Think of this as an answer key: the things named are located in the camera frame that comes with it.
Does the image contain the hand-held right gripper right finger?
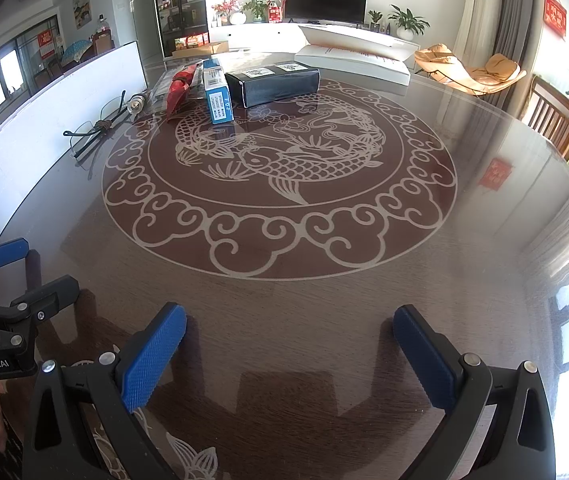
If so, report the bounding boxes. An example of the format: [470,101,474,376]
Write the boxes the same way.
[393,304,557,480]

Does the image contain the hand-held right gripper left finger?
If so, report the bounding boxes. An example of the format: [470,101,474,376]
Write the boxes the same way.
[22,301,188,480]

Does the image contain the white board panel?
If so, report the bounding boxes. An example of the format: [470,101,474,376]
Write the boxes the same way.
[0,41,149,241]

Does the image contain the clear safety glasses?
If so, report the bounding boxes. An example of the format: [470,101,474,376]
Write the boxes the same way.
[63,90,129,167]

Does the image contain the glass balcony door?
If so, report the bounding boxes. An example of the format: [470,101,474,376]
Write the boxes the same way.
[0,15,62,116]

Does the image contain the blue cloth covered table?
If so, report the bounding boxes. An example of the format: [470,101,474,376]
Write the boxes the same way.
[59,39,95,67]

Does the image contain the clear plastic packet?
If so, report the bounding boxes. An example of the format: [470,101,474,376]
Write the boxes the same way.
[144,62,205,111]

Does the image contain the red plastic bag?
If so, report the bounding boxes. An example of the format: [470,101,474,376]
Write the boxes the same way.
[166,60,205,123]

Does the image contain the blue and white carton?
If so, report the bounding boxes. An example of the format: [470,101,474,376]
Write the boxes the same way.
[202,58,235,125]

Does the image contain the wooden chair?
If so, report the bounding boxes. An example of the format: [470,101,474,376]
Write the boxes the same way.
[527,75,569,161]

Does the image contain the white door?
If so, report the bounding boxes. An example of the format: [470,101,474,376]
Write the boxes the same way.
[129,0,162,63]

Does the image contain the cardboard box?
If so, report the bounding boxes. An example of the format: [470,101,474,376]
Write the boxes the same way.
[172,41,230,58]

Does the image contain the orange lounge chair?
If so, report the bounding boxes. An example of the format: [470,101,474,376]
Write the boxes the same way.
[414,44,527,97]

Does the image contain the black rectangular box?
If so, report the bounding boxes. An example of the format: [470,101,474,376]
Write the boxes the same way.
[224,61,321,108]

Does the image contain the white flat box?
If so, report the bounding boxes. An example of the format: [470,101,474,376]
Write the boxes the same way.
[294,35,411,87]

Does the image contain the dark glass display cabinet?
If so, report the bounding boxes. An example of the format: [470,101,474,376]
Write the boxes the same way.
[152,0,210,58]

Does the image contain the red flowers in white vase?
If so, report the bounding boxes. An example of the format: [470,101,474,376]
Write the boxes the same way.
[212,0,248,27]

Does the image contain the white television cabinet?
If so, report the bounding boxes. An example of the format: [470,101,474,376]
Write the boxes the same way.
[209,22,415,61]

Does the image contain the large potted green plant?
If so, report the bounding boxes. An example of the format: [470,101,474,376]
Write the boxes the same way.
[388,4,430,41]

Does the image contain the grey curtain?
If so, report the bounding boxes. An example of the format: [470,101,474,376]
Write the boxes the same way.
[497,0,550,121]

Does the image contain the white curtain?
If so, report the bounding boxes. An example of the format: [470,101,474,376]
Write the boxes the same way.
[451,0,507,91]

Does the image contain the bushy potted plant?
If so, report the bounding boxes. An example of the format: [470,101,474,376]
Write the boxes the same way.
[242,0,271,23]

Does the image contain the black television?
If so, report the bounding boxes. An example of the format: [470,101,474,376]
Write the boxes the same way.
[284,0,368,26]

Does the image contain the framed wall picture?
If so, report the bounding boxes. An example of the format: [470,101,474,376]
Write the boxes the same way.
[72,0,91,30]

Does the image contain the red wall hanging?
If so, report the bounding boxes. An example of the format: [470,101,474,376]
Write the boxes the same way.
[544,0,569,38]

